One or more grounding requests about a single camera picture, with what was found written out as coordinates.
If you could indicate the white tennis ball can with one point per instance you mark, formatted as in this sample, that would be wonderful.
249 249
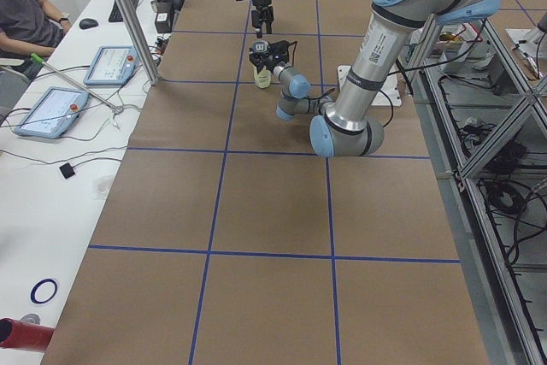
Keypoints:
262 79

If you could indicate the blue tape line lengthwise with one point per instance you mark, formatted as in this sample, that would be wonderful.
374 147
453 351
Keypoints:
208 252

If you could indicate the dark brown box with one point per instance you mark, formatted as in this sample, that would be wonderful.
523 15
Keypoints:
164 17

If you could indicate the upper teach pendant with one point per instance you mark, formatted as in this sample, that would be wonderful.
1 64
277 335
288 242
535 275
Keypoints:
112 66

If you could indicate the teach pendant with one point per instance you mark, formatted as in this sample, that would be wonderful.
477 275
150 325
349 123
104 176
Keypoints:
112 66
53 114

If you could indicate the black computer mouse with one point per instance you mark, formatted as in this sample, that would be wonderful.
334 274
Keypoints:
88 23

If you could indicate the lower teach pendant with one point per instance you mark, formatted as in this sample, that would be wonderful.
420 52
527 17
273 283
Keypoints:
53 114

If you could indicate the metal rod green tip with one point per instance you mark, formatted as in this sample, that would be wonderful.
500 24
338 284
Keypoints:
36 58

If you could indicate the seated person grey shirt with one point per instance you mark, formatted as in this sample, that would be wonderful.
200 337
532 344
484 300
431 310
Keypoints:
31 26

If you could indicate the small black square device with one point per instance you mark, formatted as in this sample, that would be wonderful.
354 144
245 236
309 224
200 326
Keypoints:
67 170

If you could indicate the blue tape roll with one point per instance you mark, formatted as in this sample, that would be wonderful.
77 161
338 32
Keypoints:
44 291

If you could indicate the red cylinder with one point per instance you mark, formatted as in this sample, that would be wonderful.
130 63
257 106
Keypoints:
20 335

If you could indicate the aluminium frame post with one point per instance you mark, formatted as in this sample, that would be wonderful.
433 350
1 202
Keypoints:
139 41

